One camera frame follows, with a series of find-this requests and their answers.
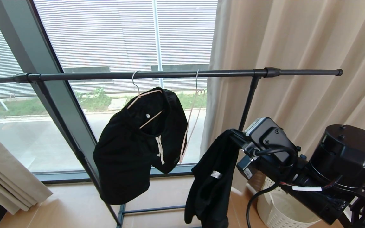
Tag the white laundry basket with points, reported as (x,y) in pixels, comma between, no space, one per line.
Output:
(280,212)

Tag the black shorts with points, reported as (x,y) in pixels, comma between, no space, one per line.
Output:
(122,164)

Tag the beige curtain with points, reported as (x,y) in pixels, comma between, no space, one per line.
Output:
(312,47)
(2,171)

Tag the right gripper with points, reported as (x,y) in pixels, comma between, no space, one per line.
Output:
(249,167)

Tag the black garment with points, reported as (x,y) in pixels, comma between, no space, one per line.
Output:
(211,190)

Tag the window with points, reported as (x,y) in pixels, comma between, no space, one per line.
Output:
(106,31)

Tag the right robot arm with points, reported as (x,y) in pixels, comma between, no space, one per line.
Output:
(344,155)

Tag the pink clothes hanger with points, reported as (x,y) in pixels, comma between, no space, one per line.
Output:
(196,83)
(150,119)

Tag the black clothes rack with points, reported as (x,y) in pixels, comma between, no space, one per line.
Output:
(138,75)

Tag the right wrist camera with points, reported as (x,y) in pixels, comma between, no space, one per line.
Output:
(268,136)

